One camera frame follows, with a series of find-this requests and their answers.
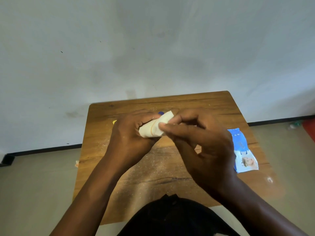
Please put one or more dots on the person's left hand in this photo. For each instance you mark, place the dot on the person's left hand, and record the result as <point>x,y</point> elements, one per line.
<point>125,142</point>

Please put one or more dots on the person's right hand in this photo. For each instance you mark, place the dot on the person's right hand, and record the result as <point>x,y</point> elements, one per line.
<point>209,154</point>

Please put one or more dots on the white bottle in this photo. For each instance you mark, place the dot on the white bottle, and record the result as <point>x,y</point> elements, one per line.
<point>149,130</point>

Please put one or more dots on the blue wet wipes pack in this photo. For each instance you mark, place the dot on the blue wet wipes pack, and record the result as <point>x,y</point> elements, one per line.
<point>243,149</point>

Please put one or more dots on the person's left forearm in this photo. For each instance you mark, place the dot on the person's left forearm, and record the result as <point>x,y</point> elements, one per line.
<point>91,201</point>

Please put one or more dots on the person's black clothing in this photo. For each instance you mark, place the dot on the person's black clothing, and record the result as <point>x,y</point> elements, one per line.
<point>177,218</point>

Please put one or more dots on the orange white paper scrap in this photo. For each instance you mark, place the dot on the orange white paper scrap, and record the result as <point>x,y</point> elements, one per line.
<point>77,164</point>

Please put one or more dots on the wooden table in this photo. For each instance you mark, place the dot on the wooden table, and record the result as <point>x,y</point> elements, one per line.
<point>197,100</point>

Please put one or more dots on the green white floor litter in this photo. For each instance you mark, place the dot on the green white floor litter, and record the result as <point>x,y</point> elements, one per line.
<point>294,124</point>

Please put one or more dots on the red floor object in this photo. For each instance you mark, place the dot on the red floor object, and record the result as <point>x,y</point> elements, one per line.
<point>309,130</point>

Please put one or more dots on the black floor block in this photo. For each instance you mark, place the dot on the black floor block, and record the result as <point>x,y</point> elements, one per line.
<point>7,160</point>

